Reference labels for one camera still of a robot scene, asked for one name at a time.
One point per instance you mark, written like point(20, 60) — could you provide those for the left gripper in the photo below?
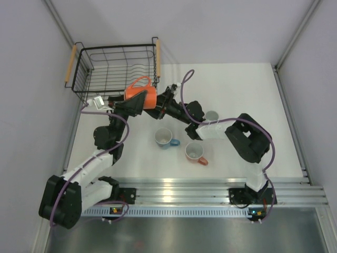
point(133, 106)

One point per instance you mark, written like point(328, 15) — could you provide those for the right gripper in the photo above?
point(164, 102)

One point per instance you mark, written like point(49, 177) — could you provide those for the orange mug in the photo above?
point(148, 91)

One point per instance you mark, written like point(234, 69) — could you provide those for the salmon dotted mug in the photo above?
point(194, 152)

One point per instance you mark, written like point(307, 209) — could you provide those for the pink printed mug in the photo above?
point(211, 116)

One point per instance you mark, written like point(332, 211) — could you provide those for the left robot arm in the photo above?
point(65, 197)

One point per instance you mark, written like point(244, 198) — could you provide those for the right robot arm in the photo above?
point(249, 139)

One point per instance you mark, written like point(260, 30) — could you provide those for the blue mug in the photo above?
point(164, 139)

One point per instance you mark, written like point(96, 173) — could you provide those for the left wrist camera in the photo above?
point(99, 103)

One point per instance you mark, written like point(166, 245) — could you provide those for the black wire dish rack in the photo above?
point(109, 70)

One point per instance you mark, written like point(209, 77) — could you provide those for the right wooden rack handle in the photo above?
point(158, 58)

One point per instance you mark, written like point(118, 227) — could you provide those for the wooden rack handle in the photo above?
point(158, 58)
point(70, 64)

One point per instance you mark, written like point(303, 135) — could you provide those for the left wooden rack handle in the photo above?
point(70, 64)

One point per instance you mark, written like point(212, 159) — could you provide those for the aluminium mounting rail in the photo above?
point(290, 192)

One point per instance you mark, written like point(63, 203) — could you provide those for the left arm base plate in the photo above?
point(127, 195)

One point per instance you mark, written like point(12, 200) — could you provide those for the perforated cable duct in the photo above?
point(185, 212)

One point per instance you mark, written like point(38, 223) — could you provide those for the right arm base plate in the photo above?
point(243, 197)

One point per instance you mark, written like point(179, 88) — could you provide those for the left aluminium frame post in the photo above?
point(59, 22)

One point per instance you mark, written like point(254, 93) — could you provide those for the aluminium frame post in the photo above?
point(59, 22)
point(299, 30)

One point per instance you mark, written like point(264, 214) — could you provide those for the right aluminium frame post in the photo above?
point(299, 30)

